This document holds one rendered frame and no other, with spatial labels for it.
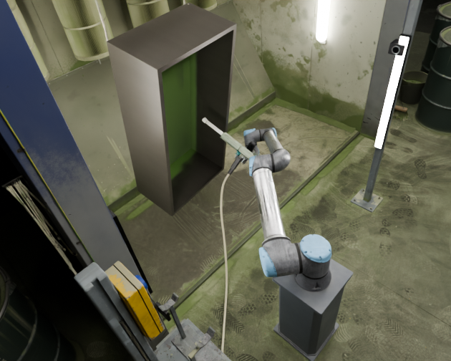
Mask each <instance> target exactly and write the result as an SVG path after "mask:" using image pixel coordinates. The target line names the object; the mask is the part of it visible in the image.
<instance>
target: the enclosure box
mask: <svg viewBox="0 0 451 361"><path fill-rule="evenodd" d="M236 27H237V24H236V23H234V22H232V21H230V20H227V19H225V18H223V17H221V16H218V15H217V14H214V13H212V12H210V11H207V10H205V9H202V8H200V7H199V6H196V5H194V4H191V3H189V2H188V3H186V4H184V5H182V6H179V7H178V8H176V9H173V10H172V11H169V12H167V13H165V14H163V15H161V16H159V17H157V18H155V19H152V20H150V21H148V22H146V23H144V24H142V25H139V26H138V27H135V28H134V29H131V30H129V31H128V32H125V33H123V34H121V35H119V36H117V37H115V38H113V39H110V40H108V41H107V48H108V52H109V56H110V61H111V65H112V71H113V75H114V79H115V85H116V89H117V95H118V99H119V103H120V109H121V113H122V119H123V122H124V126H125V132H126V136H127V143H128V146H129V150H130V157H131V160H132V167H133V170H134V174H135V180H136V184H137V190H138V191H139V192H140V193H141V194H143V195H144V196H145V197H146V198H148V199H149V200H151V201H152V202H153V203H154V204H156V205H157V206H159V207H160V208H161V209H162V210H164V211H165V212H166V213H168V214H169V215H171V216H173V215H174V214H176V213H177V212H178V211H179V210H180V209H181V208H182V207H183V206H184V205H185V204H186V203H187V202H188V201H189V200H190V199H192V198H193V197H194V196H195V195H196V194H197V193H198V192H199V191H201V190H202V189H203V188H204V187H205V186H206V185H207V184H209V182H211V181H212V180H213V179H214V178H215V177H216V176H217V175H218V174H219V173H220V172H221V171H222V170H223V169H224V164H225V156H226V142H225V141H224V140H222V139H221V138H220V137H221V135H220V134H219V133H217V132H216V131H215V130H214V129H213V128H211V127H210V126H209V125H207V124H206V123H204V122H203V121H202V119H203V118H204V117H205V118H206V119H207V120H208V121H209V122H211V123H212V124H213V125H215V126H216V127H217V128H218V129H219V130H221V131H222V132H223V133H227V132H228V116H229V107H230V99H231V83H232V75H233V59H234V51H235V43H236Z"/></svg>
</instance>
